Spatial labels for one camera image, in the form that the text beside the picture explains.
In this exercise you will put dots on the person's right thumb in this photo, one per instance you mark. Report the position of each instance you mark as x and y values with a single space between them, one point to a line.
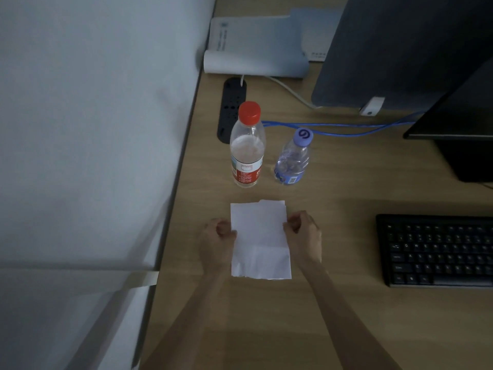
289 229

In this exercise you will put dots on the black power strip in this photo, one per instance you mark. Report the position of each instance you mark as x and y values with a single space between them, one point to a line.
230 107

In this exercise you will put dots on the red-capped water bottle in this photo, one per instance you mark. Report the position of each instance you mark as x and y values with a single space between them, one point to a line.
247 150

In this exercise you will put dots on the white paper sheet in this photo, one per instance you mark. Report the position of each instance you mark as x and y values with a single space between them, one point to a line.
260 242

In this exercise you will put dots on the black keyboard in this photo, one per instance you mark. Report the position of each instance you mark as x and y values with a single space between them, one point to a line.
435 250

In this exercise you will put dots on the person's left hand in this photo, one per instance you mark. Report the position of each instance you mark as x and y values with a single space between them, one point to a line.
215 244

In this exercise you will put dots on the person's left thumb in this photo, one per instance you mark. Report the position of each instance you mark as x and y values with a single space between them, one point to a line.
232 235

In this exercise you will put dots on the person's right hand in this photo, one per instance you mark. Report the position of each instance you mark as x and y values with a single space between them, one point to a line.
306 238

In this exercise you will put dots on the large dark monitor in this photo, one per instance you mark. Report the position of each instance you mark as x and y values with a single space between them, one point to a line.
400 46

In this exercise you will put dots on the purple-capped water bottle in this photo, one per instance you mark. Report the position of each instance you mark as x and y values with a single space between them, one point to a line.
293 159

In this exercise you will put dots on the person's left forearm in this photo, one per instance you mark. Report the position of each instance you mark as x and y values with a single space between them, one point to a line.
181 319

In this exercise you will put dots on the white tag on monitor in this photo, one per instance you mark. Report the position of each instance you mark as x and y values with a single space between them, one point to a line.
372 105

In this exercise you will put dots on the white booklet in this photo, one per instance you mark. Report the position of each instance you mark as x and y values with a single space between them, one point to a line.
254 46

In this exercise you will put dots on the person's right forearm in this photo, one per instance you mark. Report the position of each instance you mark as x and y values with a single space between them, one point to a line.
346 323

